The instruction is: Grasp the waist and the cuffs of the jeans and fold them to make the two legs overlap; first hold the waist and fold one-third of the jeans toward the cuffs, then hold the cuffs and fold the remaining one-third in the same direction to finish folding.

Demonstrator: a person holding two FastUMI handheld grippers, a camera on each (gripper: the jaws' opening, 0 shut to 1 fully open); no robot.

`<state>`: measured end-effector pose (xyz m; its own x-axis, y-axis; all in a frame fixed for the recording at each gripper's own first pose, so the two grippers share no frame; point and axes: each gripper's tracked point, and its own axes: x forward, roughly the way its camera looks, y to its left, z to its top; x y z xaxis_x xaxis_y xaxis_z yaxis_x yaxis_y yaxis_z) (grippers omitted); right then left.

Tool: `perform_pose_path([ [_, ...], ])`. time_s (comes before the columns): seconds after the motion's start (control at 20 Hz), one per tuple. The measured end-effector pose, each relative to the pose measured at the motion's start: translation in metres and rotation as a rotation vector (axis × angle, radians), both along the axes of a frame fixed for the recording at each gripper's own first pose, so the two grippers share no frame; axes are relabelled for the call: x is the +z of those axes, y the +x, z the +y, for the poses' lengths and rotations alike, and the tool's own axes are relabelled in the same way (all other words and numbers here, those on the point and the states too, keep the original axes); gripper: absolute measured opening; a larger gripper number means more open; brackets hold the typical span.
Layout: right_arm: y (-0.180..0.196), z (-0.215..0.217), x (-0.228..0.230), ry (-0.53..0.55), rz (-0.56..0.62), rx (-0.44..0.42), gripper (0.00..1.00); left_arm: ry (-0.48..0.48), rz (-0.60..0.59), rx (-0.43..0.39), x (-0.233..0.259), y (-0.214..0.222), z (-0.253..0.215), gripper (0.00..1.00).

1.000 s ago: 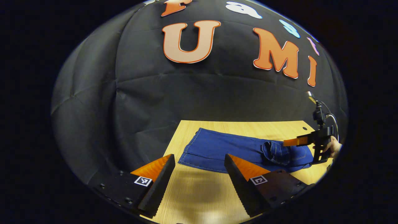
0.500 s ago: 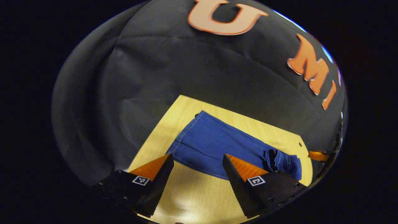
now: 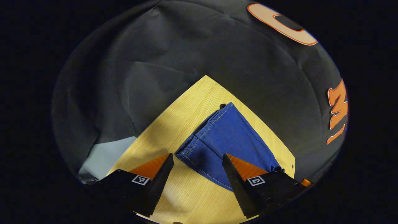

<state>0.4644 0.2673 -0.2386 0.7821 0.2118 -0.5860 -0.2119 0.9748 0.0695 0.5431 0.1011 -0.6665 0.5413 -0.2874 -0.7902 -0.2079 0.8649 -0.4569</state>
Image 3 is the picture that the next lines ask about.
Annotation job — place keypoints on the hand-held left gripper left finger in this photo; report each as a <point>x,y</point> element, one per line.
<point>158,186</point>

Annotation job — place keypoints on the blue denim jeans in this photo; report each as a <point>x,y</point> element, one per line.
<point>227,133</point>

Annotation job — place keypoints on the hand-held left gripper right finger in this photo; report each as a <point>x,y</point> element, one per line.
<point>238,186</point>

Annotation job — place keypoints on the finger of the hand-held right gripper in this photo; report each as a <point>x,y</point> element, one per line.
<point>306,182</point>

